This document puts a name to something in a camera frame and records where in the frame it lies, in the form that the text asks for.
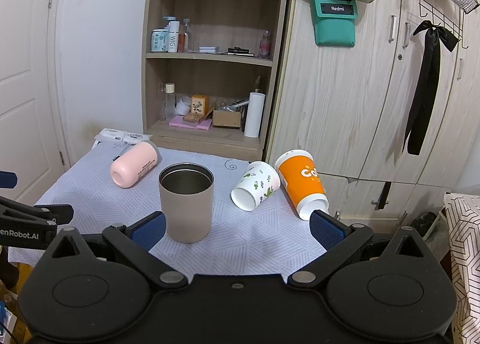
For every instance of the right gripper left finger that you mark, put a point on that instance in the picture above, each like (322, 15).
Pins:
(132, 245)

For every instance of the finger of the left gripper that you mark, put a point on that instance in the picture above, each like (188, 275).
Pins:
(8, 180)

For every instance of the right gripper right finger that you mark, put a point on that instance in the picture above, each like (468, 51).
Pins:
(342, 244)

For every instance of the taupe metal tumbler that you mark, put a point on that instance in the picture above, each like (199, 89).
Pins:
(186, 197)

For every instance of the orange paper cup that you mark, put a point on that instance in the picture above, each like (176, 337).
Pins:
(302, 183)

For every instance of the white floral paper cup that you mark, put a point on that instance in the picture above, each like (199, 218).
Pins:
(259, 181)

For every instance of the white door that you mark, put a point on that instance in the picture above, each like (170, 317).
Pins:
(32, 138)

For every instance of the white patterned tablecloth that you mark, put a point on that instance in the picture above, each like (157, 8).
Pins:
(268, 240)

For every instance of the pink tumbler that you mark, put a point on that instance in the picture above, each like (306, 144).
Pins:
(134, 164)

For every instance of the tissue pack stack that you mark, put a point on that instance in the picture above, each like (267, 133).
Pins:
(114, 136)

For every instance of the geometric patterned bag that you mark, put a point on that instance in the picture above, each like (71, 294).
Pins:
(462, 212)

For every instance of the wooden wardrobe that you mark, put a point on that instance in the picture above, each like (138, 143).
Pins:
(349, 108)

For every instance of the pink flat box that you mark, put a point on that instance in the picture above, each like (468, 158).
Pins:
(180, 122)

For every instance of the white tape roll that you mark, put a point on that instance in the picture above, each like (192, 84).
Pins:
(183, 106)

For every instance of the small cardboard box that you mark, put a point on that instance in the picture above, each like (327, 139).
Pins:
(229, 119)

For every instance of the clear bottle beige cap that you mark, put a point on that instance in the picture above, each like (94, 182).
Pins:
(170, 101)

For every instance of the floral wooden box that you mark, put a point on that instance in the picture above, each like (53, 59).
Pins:
(199, 109)

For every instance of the white paper towel roll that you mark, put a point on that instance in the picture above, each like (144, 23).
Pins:
(254, 114)

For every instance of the pink small bottle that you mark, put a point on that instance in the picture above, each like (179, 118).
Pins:
(265, 45)

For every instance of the teal white bottle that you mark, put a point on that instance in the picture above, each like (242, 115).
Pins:
(159, 40)

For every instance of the white tube bottle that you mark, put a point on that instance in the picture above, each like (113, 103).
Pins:
(173, 36)

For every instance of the teal pouch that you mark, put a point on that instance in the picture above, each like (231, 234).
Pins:
(334, 22)

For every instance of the wooden shelf unit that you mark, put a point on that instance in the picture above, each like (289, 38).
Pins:
(222, 64)

